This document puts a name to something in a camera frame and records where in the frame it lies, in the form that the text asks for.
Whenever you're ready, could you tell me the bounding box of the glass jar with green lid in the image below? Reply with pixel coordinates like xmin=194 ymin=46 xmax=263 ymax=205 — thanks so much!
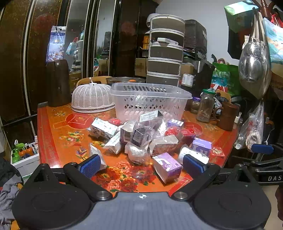
xmin=196 ymin=88 xmax=216 ymax=123

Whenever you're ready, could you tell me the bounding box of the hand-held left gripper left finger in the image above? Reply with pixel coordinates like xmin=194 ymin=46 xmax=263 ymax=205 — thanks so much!
xmin=27 ymin=154 xmax=112 ymax=201

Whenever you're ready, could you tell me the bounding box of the yellow plastic chair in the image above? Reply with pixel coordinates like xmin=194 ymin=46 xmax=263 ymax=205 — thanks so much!
xmin=76 ymin=76 xmax=113 ymax=88

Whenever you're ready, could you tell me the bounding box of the white mesh food cover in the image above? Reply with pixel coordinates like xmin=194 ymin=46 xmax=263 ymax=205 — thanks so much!
xmin=71 ymin=81 xmax=116 ymax=113

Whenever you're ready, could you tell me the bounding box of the small clear plastic bag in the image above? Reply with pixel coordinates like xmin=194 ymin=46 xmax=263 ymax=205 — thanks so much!
xmin=89 ymin=143 xmax=107 ymax=169

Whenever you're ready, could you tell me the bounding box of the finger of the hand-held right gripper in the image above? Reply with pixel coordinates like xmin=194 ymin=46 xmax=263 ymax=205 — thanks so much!
xmin=252 ymin=143 xmax=283 ymax=155
xmin=242 ymin=157 xmax=283 ymax=170

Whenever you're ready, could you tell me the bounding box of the silver hanging bag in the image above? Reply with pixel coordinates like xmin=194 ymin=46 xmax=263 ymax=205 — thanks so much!
xmin=238 ymin=9 xmax=272 ymax=99

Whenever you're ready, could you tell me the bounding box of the purple box with white picture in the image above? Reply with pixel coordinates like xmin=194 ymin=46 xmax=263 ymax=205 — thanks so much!
xmin=152 ymin=152 xmax=183 ymax=184

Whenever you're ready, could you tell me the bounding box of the green gift bag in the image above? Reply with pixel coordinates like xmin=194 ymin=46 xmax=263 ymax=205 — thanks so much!
xmin=224 ymin=0 xmax=259 ymax=32

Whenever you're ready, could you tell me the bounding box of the white box of bottles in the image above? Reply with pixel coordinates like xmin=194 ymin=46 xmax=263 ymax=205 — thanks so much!
xmin=11 ymin=139 xmax=41 ymax=176

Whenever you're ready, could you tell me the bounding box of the red envelope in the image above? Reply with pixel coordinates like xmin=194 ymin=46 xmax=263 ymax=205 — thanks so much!
xmin=210 ymin=146 xmax=226 ymax=157

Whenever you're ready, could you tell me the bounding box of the purple and blue box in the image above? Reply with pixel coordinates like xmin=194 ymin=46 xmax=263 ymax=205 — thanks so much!
xmin=190 ymin=137 xmax=213 ymax=157

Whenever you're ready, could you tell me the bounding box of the clear plastic basket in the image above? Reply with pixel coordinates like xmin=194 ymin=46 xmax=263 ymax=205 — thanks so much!
xmin=110 ymin=83 xmax=193 ymax=123

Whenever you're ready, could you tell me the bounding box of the white box in clear bag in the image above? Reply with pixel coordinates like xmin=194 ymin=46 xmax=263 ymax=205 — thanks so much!
xmin=88 ymin=118 xmax=119 ymax=140

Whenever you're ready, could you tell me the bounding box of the dark brown thermos jug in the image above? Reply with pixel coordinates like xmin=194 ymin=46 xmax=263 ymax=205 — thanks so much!
xmin=46 ymin=59 xmax=71 ymax=107

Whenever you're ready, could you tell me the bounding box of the white labelled box in bag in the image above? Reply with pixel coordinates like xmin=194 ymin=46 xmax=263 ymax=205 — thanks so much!
xmin=139 ymin=110 xmax=164 ymax=129

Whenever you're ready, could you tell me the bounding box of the black storage box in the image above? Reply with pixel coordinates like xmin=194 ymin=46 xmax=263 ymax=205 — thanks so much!
xmin=184 ymin=19 xmax=208 ymax=61

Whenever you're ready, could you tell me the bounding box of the dark red box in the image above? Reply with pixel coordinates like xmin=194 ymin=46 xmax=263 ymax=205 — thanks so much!
xmin=180 ymin=128 xmax=197 ymax=145

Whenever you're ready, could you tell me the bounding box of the metal bowl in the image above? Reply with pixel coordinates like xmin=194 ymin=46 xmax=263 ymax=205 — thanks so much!
xmin=106 ymin=77 xmax=147 ymax=85

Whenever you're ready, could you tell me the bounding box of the dark wardrobe with mirror doors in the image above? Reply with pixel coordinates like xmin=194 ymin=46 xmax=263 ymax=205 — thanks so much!
xmin=0 ymin=0 xmax=158 ymax=142

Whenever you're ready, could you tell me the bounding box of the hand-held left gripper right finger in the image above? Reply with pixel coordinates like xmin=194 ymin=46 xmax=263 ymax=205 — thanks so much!
xmin=172 ymin=154 xmax=257 ymax=200

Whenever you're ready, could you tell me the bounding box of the white packet in clear bag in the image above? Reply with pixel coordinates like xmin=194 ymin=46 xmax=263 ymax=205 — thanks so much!
xmin=103 ymin=132 xmax=122 ymax=154

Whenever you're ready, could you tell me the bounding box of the grey box in clear bag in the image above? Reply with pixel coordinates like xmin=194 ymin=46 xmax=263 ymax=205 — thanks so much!
xmin=120 ymin=121 xmax=136 ymax=145

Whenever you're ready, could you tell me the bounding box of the grey stacked drawer tower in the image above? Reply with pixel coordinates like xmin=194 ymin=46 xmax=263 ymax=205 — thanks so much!
xmin=146 ymin=14 xmax=186 ymax=87

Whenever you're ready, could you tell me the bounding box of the white pouch in clear bag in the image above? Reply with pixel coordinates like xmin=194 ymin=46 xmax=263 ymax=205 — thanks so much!
xmin=124 ymin=143 xmax=152 ymax=166

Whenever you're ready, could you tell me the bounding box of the cardboard box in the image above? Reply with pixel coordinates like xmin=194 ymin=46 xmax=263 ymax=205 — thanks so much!
xmin=134 ymin=57 xmax=148 ymax=78

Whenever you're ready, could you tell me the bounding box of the dark box in clear bag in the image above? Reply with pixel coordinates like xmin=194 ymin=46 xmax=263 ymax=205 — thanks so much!
xmin=131 ymin=127 xmax=153 ymax=148

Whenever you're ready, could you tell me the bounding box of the pile of clothes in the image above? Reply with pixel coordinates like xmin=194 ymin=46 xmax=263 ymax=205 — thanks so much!
xmin=0 ymin=155 xmax=24 ymax=230

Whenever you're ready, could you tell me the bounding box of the white flat box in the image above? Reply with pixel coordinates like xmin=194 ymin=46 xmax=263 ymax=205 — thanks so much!
xmin=157 ymin=37 xmax=178 ymax=45

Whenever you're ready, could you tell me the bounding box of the silver box in clear bag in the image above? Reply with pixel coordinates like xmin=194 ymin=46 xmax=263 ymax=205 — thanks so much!
xmin=150 ymin=135 xmax=179 ymax=156

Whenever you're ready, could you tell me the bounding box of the brown mug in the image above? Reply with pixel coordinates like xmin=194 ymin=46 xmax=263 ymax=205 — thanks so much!
xmin=213 ymin=102 xmax=240 ymax=131

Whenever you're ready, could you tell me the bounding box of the clear hanging plastic bag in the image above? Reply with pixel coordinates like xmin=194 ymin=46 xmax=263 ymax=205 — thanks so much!
xmin=234 ymin=102 xmax=265 ymax=152

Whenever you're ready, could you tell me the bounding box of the colourful printed hanging bag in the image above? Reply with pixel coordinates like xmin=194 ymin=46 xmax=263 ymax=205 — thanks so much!
xmin=263 ymin=17 xmax=283 ymax=71

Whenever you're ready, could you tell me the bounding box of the white round box in bag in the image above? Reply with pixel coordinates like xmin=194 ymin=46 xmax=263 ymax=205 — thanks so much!
xmin=179 ymin=144 xmax=210 ymax=165

